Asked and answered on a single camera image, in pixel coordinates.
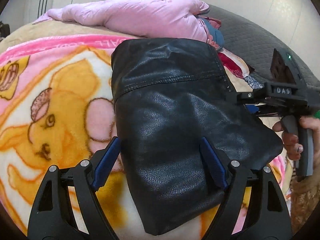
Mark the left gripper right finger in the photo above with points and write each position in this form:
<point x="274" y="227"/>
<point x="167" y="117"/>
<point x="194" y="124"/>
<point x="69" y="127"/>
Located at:
<point x="267" y="215"/>

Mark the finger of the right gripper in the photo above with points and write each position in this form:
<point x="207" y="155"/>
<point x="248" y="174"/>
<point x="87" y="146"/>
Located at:
<point x="253" y="109"/>

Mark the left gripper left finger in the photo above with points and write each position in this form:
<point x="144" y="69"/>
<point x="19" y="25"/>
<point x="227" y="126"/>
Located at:
<point x="52" y="215"/>

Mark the black leather jacket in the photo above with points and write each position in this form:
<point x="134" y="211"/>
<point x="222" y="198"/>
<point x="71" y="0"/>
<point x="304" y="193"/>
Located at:
<point x="168" y="94"/>

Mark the folded clothes stack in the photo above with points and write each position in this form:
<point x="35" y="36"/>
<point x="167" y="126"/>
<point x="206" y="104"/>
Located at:
<point x="304" y="197"/>

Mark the clothes pile on chair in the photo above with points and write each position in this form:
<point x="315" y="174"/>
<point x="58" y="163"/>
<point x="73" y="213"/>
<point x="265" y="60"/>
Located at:
<point x="4" y="30"/>

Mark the right hand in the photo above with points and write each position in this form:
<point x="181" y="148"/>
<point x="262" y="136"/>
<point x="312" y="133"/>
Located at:
<point x="291" y="142"/>

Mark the blue patterned cloth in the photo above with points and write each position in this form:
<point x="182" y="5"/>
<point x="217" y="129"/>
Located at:
<point x="253" y="83"/>

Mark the red striped pillow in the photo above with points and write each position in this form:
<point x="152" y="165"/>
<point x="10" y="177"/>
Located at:
<point x="236" y="65"/>

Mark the grey quilted headboard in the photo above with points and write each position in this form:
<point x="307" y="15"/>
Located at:
<point x="255" y="45"/>

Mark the blue floral pillow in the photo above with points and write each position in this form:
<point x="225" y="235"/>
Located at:
<point x="215" y="37"/>

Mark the pink cartoon fleece blanket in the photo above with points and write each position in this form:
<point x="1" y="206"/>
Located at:
<point x="57" y="108"/>

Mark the pink quilted duvet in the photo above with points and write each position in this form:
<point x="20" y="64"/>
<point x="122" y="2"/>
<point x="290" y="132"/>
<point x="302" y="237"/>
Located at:
<point x="144" y="18"/>

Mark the beige bed sheet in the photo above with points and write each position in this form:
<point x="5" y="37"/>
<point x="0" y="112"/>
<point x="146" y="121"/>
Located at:
<point x="31" y="32"/>

